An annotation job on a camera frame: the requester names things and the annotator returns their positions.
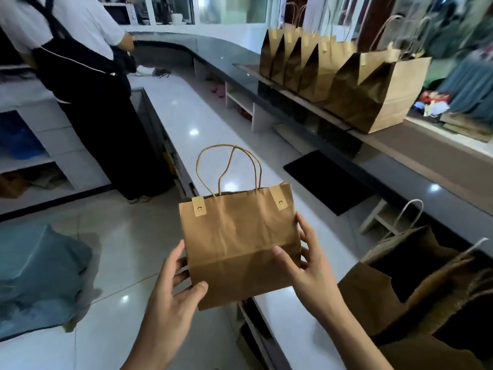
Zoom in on person's left hand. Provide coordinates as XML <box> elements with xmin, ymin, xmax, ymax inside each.
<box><xmin>132</xmin><ymin>240</ymin><xmax>209</xmax><ymax>353</ymax></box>

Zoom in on person's right hand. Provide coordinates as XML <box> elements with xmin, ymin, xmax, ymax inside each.
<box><xmin>271</xmin><ymin>212</ymin><xmax>344</xmax><ymax>321</ymax></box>

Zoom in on single tan tape strip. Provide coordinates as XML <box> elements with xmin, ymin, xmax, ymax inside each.
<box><xmin>191</xmin><ymin>196</ymin><xmax>208</xmax><ymax>218</ymax></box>
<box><xmin>269</xmin><ymin>186</ymin><xmax>290</xmax><ymax>211</ymax></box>

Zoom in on white support panel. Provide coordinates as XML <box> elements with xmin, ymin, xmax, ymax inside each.
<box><xmin>358</xmin><ymin>198</ymin><xmax>409</xmax><ymax>239</ymax></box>

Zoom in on black floor mat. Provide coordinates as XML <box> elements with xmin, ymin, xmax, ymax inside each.
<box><xmin>283</xmin><ymin>150</ymin><xmax>374</xmax><ymax>216</ymax></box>

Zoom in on teal fabric covered chair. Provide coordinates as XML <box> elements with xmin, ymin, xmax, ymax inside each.
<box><xmin>0</xmin><ymin>221</ymin><xmax>93</xmax><ymax>341</ymax></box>

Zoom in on brown table runner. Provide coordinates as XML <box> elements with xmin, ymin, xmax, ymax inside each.
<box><xmin>235</xmin><ymin>64</ymin><xmax>493</xmax><ymax>216</ymax></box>

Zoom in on white storage shelf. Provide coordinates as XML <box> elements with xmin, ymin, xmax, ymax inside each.
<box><xmin>0</xmin><ymin>104</ymin><xmax>112</xmax><ymax>216</ymax></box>

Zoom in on blue skirted table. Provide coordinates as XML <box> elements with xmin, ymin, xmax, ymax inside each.
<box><xmin>439</xmin><ymin>53</ymin><xmax>493</xmax><ymax>128</ymax></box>

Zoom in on white framed glass partition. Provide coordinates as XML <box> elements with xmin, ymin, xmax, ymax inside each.
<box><xmin>100</xmin><ymin>0</ymin><xmax>271</xmax><ymax>28</ymax></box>

